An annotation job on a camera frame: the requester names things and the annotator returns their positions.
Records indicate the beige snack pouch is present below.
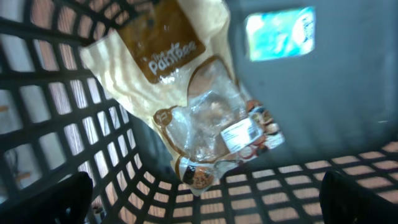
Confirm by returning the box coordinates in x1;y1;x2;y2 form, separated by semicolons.
80;0;284;195

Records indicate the teal tissue packet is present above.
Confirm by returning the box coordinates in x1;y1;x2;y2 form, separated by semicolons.
244;6;316;62

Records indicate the grey plastic mesh basket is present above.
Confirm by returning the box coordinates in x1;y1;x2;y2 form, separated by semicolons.
1;0;397;223

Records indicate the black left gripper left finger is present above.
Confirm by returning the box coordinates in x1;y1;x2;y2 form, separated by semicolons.
1;172;93;223

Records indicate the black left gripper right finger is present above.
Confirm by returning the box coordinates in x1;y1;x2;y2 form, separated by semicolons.
319;171;397;224

